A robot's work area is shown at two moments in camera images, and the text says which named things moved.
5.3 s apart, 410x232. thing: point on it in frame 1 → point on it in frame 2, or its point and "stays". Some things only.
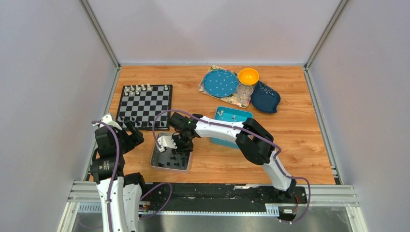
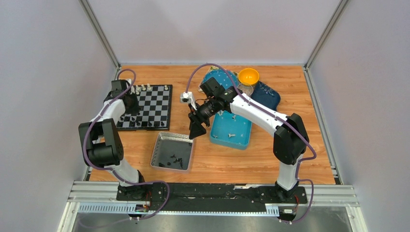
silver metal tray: (166, 160) stays
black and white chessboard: (141, 104) stays
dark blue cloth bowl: (265, 98) stays
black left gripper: (135, 139) → (137, 108)
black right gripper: (181, 149) → (197, 119)
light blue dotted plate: (221, 83) stays
